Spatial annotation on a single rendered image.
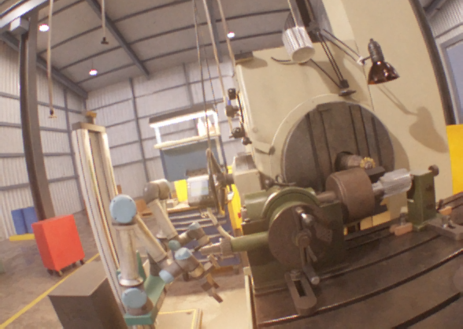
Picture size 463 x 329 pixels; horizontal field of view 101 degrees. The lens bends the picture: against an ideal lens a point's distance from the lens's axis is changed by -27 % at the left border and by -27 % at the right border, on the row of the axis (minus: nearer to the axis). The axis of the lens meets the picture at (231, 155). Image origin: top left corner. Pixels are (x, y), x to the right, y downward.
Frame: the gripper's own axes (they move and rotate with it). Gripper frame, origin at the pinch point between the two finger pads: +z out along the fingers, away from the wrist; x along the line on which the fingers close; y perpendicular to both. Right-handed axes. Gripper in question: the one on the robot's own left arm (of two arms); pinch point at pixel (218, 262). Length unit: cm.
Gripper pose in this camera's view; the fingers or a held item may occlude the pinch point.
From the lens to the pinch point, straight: 180.6
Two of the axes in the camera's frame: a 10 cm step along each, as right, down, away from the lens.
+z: 5.6, 8.1, -1.5
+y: 8.2, -5.7, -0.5
